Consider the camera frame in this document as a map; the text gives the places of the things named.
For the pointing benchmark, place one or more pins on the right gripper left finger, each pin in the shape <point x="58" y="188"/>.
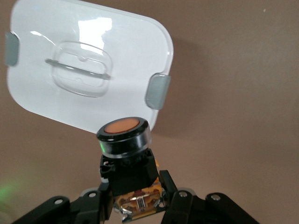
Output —
<point x="70" y="210"/>

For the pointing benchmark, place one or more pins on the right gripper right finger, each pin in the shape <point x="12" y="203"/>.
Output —
<point x="198" y="210"/>

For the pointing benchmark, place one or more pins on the orange push button switch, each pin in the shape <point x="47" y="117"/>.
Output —
<point x="126" y="140"/>

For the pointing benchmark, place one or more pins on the white lidded storage box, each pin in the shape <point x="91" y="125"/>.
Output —
<point x="70" y="23"/>

